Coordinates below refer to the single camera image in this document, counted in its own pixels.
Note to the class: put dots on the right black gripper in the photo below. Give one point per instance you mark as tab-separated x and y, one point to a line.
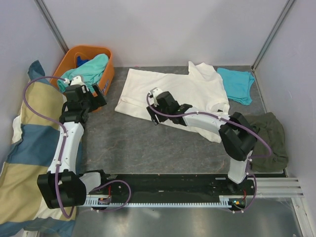
153	117

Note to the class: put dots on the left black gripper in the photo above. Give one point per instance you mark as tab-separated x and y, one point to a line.
98	101

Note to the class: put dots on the white t shirt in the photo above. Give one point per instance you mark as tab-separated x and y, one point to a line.
202	88

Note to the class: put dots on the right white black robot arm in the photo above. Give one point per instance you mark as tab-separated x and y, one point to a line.
236	134

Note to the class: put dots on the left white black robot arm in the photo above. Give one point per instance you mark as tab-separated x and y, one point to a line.
62	185

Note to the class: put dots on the mint green t shirt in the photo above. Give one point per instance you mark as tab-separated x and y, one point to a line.
91	71

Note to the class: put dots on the dark blue t shirt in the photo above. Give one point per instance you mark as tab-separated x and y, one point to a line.
80	61

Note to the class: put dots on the orange plastic basket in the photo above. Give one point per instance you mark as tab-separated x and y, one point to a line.
88	52

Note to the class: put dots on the blue beige checkered pillow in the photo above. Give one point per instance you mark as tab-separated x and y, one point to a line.
22	206

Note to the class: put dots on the folded turquoise t shirt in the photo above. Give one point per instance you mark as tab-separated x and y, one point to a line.
237	85

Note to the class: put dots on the olive green t shirt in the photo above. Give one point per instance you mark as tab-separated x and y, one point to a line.
269	128

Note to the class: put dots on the aluminium extrusion rails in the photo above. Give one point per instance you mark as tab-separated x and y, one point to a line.
278	188

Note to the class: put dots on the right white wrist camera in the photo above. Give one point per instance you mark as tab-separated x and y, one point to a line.
154	93

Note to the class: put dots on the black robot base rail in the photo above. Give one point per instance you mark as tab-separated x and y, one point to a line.
174	187

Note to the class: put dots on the left aluminium corner post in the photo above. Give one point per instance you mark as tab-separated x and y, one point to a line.
52	25

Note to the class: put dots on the aluminium corner post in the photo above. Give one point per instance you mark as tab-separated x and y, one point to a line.
52	25
273	32

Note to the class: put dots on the right aluminium corner post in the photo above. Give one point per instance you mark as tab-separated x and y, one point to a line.
273	32

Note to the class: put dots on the white slotted cable duct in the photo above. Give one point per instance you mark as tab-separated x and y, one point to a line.
102	202

